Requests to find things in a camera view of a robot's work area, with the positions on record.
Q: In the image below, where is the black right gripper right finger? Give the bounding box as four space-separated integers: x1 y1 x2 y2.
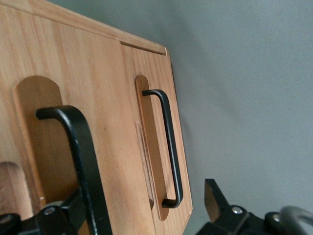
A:
195 178 250 235

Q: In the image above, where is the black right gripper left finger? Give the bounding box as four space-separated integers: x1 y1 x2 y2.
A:
31 189 91 235

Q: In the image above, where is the black metal drawer handle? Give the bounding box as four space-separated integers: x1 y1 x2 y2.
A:
141 89 184 210
35 105 113 235

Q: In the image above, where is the open-box wooden drawer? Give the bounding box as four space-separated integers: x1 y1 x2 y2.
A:
0 4 157 235

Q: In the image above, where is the closed wooden drawer front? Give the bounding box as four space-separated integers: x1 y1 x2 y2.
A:
119 41 194 235

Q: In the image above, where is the wooden drawer cabinet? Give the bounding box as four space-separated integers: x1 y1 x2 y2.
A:
0 0 176 83

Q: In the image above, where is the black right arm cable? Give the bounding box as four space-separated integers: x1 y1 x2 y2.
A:
280 205 313 229

